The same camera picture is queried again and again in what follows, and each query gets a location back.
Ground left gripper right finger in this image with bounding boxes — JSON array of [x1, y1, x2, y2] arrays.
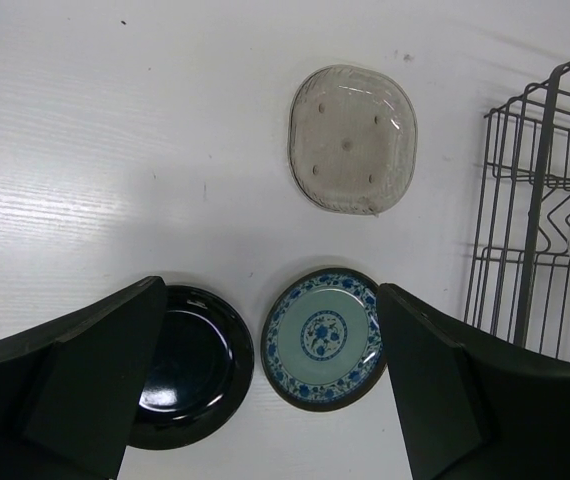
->
[[377, 284, 570, 479]]

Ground black round plate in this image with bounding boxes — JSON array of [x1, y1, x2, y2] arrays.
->
[[129, 285, 255, 450]]

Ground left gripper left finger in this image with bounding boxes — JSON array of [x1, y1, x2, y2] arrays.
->
[[0, 276, 167, 479]]

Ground blue floral patterned plate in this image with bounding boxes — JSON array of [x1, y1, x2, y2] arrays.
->
[[260, 267, 386, 412]]

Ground smoky square glass plate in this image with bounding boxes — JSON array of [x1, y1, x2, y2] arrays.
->
[[287, 65, 418, 216]]

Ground grey wire dish rack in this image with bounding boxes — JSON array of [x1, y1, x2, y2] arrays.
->
[[463, 61, 570, 362]]

